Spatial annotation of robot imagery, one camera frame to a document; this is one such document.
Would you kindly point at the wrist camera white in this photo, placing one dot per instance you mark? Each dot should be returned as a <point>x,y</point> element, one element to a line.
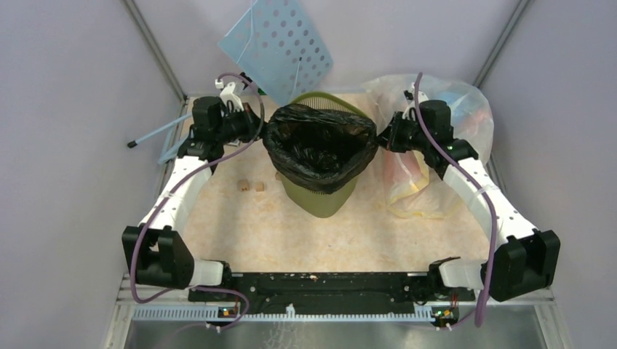
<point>411,97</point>
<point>231,94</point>

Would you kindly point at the grey slotted cable duct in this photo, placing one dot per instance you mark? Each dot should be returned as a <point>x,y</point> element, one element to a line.
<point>211,313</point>

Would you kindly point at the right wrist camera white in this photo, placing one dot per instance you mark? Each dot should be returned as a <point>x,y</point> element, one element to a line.
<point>411,97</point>

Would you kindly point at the green mesh trash bin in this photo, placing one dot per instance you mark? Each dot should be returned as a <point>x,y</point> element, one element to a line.
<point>318,204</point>

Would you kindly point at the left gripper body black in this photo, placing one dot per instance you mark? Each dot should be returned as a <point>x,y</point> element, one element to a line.
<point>239,125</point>

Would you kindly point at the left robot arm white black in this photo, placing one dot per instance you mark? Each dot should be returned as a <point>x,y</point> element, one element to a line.
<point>155,251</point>

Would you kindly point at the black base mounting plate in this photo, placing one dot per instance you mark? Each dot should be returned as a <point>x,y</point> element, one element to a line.
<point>376,293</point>

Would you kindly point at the clear trash bag with waste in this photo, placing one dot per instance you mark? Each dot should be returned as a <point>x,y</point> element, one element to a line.
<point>471,116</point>

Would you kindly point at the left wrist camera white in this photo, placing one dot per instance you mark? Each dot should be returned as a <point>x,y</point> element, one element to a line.
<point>231,94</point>

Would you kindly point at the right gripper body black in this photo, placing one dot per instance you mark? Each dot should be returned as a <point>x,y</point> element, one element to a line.
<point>406,135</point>

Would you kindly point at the yellow translucent trash bag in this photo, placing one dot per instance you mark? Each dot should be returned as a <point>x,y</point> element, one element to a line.
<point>412,189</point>

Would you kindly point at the black trash bag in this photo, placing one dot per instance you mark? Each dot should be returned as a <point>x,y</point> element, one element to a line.
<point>319,150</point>

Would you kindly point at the small wooden cube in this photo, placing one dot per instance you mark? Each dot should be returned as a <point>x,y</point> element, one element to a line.
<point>243,185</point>
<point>259,186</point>

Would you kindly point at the light blue perforated board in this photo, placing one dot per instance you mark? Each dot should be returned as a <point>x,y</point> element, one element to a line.
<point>276,44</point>

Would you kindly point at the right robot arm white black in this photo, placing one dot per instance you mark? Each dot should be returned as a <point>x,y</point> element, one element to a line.
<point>522,258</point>

